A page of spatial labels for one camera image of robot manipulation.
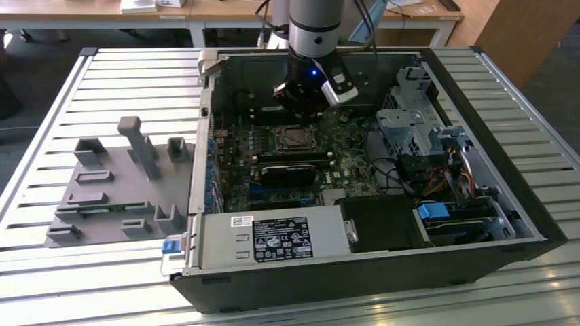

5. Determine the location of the silver topped CPU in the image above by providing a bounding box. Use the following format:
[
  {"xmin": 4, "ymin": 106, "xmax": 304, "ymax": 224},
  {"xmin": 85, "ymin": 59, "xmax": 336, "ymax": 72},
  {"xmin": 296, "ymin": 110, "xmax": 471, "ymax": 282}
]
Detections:
[{"xmin": 280, "ymin": 128, "xmax": 315, "ymax": 147}]

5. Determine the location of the metal socket cover frame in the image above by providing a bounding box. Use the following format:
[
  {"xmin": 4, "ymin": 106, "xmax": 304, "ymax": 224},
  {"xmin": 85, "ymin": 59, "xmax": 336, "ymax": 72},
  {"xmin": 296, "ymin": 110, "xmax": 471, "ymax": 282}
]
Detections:
[{"xmin": 273, "ymin": 124, "xmax": 321, "ymax": 152}]

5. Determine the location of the CPU socket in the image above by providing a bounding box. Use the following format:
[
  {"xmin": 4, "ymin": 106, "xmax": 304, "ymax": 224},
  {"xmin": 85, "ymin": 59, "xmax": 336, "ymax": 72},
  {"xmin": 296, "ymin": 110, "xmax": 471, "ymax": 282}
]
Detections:
[{"xmin": 271, "ymin": 124, "xmax": 324, "ymax": 153}]

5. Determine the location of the green motherboard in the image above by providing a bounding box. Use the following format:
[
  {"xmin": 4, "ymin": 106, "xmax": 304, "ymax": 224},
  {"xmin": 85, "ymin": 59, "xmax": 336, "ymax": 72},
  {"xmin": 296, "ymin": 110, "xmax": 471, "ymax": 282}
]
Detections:
[{"xmin": 211, "ymin": 103, "xmax": 384, "ymax": 212}]

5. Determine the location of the pale blue teach pendant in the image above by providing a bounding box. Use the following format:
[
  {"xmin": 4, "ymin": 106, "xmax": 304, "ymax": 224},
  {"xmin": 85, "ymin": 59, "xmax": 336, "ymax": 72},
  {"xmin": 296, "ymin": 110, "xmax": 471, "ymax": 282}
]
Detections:
[{"xmin": 349, "ymin": 0, "xmax": 387, "ymax": 44}]

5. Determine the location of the black graphics card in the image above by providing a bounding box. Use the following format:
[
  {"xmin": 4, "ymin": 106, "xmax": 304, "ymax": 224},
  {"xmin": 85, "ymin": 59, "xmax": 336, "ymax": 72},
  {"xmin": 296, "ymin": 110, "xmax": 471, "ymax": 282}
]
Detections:
[{"xmin": 259, "ymin": 162, "xmax": 319, "ymax": 189}]

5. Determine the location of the perforated metal drive cage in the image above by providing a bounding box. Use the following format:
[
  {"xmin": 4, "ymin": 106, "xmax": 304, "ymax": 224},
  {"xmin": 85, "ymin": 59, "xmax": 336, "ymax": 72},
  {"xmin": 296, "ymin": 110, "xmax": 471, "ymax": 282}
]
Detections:
[{"xmin": 375, "ymin": 66, "xmax": 472, "ymax": 160}]

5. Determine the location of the silver finned heatsink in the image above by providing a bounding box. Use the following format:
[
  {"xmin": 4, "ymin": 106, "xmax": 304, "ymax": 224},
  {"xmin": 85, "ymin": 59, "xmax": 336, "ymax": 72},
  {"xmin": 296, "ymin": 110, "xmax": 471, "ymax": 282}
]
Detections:
[{"xmin": 321, "ymin": 189, "xmax": 347, "ymax": 205}]

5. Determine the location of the black plastic shroud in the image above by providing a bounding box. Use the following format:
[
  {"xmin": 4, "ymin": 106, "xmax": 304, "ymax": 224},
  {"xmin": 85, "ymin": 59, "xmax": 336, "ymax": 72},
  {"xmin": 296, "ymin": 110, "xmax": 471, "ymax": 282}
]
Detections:
[{"xmin": 337, "ymin": 196, "xmax": 432, "ymax": 255}]

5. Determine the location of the blue disk carrier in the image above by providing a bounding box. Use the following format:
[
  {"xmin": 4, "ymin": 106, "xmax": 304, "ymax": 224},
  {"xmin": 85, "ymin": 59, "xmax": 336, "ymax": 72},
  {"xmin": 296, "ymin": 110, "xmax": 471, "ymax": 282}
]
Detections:
[{"xmin": 416, "ymin": 202, "xmax": 451, "ymax": 222}]

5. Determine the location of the silver power supply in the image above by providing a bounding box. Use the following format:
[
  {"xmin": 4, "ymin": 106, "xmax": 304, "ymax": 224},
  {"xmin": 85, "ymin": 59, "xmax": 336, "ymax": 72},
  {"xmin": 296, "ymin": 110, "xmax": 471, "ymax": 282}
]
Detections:
[{"xmin": 183, "ymin": 205, "xmax": 359, "ymax": 276}]

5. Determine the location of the grey parts rack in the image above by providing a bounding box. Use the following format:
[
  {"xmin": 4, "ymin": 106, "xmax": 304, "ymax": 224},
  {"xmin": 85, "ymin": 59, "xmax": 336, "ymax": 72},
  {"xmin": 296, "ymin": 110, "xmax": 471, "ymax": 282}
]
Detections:
[{"xmin": 43, "ymin": 115, "xmax": 199, "ymax": 251}]

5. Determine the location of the wooden desk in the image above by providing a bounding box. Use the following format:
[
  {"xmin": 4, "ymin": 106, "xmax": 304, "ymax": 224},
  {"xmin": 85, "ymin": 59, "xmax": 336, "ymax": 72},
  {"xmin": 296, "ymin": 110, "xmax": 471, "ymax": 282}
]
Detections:
[{"xmin": 0, "ymin": 0, "xmax": 465, "ymax": 48}]

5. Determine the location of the wooden cabinet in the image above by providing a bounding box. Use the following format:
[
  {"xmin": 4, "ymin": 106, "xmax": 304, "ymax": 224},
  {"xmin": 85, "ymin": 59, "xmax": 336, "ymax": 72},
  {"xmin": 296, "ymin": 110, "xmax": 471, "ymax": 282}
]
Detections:
[{"xmin": 445, "ymin": 0, "xmax": 580, "ymax": 89}]

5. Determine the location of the green spare RAM stick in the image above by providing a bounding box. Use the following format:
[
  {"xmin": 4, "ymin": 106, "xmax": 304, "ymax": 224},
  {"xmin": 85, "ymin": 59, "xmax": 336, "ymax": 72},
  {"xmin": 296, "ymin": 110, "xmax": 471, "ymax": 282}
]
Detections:
[{"xmin": 77, "ymin": 202, "xmax": 148, "ymax": 214}]

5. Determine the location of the black PC case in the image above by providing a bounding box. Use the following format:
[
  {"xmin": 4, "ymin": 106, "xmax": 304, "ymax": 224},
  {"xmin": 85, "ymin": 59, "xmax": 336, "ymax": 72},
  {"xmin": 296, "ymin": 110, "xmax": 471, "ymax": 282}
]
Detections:
[{"xmin": 168, "ymin": 46, "xmax": 571, "ymax": 314}]

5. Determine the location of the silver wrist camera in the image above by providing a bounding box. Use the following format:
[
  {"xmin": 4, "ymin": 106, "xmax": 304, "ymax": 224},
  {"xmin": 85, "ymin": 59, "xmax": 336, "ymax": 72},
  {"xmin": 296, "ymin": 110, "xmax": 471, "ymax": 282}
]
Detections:
[{"xmin": 319, "ymin": 59, "xmax": 360, "ymax": 107}]

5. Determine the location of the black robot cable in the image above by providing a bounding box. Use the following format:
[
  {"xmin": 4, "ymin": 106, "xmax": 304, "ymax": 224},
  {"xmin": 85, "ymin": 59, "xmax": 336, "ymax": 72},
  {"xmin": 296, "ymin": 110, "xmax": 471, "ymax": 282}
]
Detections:
[{"xmin": 355, "ymin": 0, "xmax": 380, "ymax": 55}]

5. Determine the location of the orange power wire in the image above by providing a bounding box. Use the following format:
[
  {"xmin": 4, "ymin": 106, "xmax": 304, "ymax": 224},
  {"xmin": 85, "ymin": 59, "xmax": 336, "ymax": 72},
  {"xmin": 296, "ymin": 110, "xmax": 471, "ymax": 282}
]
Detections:
[{"xmin": 425, "ymin": 166, "xmax": 455, "ymax": 198}]

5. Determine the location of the yellow power wire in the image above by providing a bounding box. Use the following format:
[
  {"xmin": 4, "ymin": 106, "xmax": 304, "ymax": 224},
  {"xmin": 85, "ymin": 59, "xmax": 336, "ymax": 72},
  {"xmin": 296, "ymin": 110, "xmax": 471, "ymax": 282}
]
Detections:
[{"xmin": 457, "ymin": 168, "xmax": 477, "ymax": 198}]

